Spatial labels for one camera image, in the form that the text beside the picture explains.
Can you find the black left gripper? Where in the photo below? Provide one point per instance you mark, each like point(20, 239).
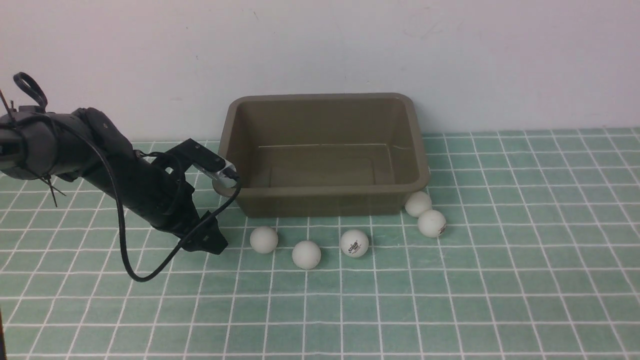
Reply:
point(160, 194)

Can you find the white ball with logo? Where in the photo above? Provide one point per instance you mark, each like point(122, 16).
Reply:
point(354, 243)

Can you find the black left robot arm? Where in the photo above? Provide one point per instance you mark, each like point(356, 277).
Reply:
point(86, 144)

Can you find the olive green plastic bin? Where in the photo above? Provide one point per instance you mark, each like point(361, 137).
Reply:
point(325, 155)

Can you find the green checkered tablecloth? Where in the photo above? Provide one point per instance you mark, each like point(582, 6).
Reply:
point(540, 260)

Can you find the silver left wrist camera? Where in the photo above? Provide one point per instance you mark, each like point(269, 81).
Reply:
point(191, 153)

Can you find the black cable tie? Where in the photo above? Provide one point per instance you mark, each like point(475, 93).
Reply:
point(30, 95)

